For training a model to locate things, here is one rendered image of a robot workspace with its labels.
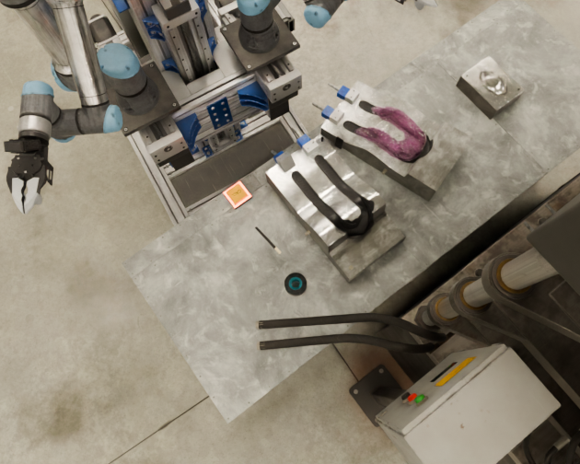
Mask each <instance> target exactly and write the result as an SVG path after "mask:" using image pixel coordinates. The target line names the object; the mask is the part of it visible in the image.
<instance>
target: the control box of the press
mask: <svg viewBox="0 0 580 464"><path fill-rule="evenodd" d="M349 392H350V394H351V395H352V397H353V398H354V400H355V401H356V402H357V404H358V405H359V406H360V408H361V409H362V410H363V412H364V413H365V415H366V416H367V417H368V419H369V420H370V421H371V423H372V424H373V425H374V426H375V427H379V426H380V427H381V428H382V429H383V431H384V432H385V433H386V435H387V436H388V437H389V439H390V440H391V441H392V443H393V444H394V445H395V447H396V448H397V449H398V450H399V452H400V453H401V454H402V455H403V457H404V458H405V459H406V461H407V462H408V463H409V464H496V463H497V462H498V461H499V460H500V459H501V458H503V457H504V456H505V455H506V454H507V453H508V452H509V451H511V450H512V449H513V448H514V447H515V446H516V445H518V444H519V443H520V442H521V441H522V440H523V439H524V438H525V437H527V436H528V435H529V434H530V433H531V432H532V431H533V430H535V429H536V428H537V427H538V426H539V425H540V424H541V423H543V422H544V421H545V420H546V419H547V418H548V417H549V416H550V415H552V414H553V413H554V412H555V411H556V410H557V409H558V408H560V407H561V404H560V403H559V402H558V401H557V400H556V399H555V398H554V397H553V396H552V394H551V393H550V392H549V391H548V390H547V388H546V387H545V386H544V385H543V384H542V383H541V382H540V380H539V379H538V378H537V377H536V376H535V375H534V373H533V372H532V371H531V370H530V369H529V368H528V366H527V365H526V364H525V363H524V362H523V361H522V360H521V358H520V357H519V356H518V355H517V354H516V352H515V351H514V350H513V349H512V348H511V347H508V348H507V347H506V346H505V345H504V344H502V343H495V344H492V346H489V347H483V348H478V349H472V350H468V351H466V350H459V351H457V352H456V353H452V354H450V355H449V356H448V357H447V358H445V359H444V360H443V361H442V362H441V363H439V364H438V365H437V366H436V367H434V368H433V369H432V370H431V371H429V372H428V373H427V374H426V375H425V376H423V377H422V378H421V379H420V380H418V381H417V382H416V383H415V384H414V385H412V386H411V387H410V388H409V389H402V388H401V386H400V385H399V384H398V382H397V381H396V380H395V378H394V377H393V376H392V375H391V374H390V372H389V371H388V370H387V369H386V368H385V366H384V365H378V366H377V367H376V368H375V369H374V370H372V371H371V372H370V373H369V374H367V375H366V376H365V377H363V378H362V379H361V380H360V381H358V382H357V383H356V384H355V385H353V386H352V387H351V388H350V389H349Z"/></svg>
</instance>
